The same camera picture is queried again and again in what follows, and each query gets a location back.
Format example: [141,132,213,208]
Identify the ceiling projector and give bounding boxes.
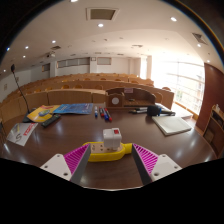
[45,50,57,59]

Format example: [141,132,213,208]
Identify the white charger with red button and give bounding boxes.
[102,127,123,150]

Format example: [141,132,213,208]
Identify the long dark wall window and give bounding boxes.
[56,57,91,69]

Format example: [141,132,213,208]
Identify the wooden desk organizer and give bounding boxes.
[105,87,157,111]

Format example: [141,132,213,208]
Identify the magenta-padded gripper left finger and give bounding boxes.
[39,143,92,186]

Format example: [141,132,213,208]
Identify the blue booklet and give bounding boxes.
[53,102,94,116]

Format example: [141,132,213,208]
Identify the black remote control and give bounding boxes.
[41,113,62,128]

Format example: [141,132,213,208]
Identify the small dark wall window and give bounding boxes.
[96,56,113,66]

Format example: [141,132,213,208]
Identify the round ceiling lights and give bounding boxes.
[3,0,214,73]

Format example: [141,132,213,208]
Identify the black gooseneck microphone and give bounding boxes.
[10,63,34,124]

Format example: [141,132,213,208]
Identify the white leaflet with red print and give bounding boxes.
[6,122,39,147]

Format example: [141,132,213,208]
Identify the large bright window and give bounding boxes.
[151,56,206,116]

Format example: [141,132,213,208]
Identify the small slatted ceiling vent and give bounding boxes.
[191,32,208,46]

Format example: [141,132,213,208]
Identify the yellow booklet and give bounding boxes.
[26,104,61,124]

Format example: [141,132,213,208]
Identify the large square ceiling vent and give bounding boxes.
[85,7,120,22]

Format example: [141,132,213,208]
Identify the white notebook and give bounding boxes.
[151,115,193,137]

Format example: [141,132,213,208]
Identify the black handheld microphone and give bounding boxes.
[146,104,177,117]

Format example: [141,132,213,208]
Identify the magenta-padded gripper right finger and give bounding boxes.
[131,142,183,186]

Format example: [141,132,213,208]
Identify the wooden shelf unit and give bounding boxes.
[202,104,224,158]

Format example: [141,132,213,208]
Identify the wooden auditorium seating rows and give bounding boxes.
[0,72,176,134]

